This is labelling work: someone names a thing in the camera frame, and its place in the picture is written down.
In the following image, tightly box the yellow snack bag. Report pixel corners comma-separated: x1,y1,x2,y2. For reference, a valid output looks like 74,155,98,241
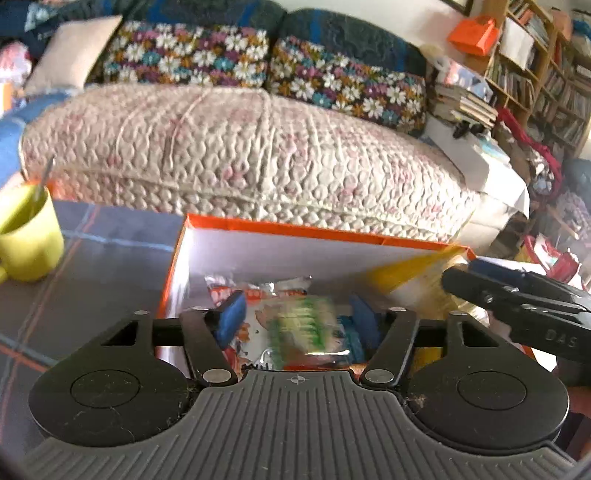
367,245,468,319

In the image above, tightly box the green white snack packet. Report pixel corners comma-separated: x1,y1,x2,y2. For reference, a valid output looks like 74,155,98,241
231,295,366,370

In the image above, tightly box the red rimmed basket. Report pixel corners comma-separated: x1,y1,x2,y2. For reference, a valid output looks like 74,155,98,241
516,234,581,283

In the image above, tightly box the orange cardboard box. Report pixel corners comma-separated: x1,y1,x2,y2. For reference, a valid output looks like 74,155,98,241
164,215,450,382

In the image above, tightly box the blue plaid tablecloth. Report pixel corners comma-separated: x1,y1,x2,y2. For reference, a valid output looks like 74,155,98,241
1,201,183,460

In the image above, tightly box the yellow green mug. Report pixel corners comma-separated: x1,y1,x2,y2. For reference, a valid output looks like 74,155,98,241
0,185,64,283

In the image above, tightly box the stack of books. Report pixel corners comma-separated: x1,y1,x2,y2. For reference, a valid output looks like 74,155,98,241
428,56,498,133

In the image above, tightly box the wooden bookshelf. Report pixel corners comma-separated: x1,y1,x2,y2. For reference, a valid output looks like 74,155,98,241
466,1,590,158

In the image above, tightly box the orange hanging bag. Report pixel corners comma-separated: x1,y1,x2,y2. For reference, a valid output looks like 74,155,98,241
447,16,500,57

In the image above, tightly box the blue sofa with quilt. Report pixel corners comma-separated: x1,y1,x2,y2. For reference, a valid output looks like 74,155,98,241
1,1,483,242

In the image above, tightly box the right floral cushion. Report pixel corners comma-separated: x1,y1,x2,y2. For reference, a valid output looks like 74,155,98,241
266,36,427,136

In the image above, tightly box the floral cushion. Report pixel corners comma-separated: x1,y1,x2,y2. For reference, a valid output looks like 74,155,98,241
98,20,270,88
266,36,427,136

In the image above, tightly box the left floral cushion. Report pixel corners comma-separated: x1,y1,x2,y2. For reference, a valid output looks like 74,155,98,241
98,20,270,88

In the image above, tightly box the beige plain pillow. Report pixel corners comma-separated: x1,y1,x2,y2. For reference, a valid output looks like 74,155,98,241
24,15,123,97

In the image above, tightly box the framed wall painting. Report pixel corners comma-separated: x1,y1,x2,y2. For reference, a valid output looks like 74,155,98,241
441,0,474,16

